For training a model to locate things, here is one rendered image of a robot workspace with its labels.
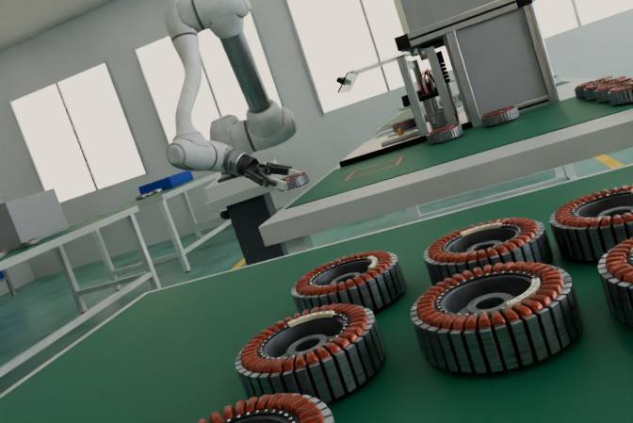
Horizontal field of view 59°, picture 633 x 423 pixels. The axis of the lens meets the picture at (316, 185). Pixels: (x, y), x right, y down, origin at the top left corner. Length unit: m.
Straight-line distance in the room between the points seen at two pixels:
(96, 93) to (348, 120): 3.58
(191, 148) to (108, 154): 6.54
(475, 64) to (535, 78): 0.20
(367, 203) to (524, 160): 0.33
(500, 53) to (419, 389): 1.64
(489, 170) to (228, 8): 1.30
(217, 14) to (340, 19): 4.92
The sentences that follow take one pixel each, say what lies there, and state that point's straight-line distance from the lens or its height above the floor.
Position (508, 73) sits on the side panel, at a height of 0.89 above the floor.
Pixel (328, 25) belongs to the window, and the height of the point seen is 1.98.
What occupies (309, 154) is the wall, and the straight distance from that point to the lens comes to 7.17.
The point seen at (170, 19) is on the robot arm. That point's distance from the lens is 2.22.
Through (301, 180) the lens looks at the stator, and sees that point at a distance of 1.85.
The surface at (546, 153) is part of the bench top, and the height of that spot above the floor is 0.73.
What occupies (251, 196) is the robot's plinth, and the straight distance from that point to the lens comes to 2.43.
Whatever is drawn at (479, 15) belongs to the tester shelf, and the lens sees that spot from 1.94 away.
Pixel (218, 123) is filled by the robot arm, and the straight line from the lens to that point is 2.52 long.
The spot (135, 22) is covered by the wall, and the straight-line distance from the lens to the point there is 8.07.
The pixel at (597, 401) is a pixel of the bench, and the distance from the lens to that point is 0.35.
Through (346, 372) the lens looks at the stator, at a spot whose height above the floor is 0.77.
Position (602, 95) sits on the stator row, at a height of 0.77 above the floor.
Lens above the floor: 0.94
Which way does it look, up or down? 6 degrees down
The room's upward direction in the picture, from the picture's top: 19 degrees counter-clockwise
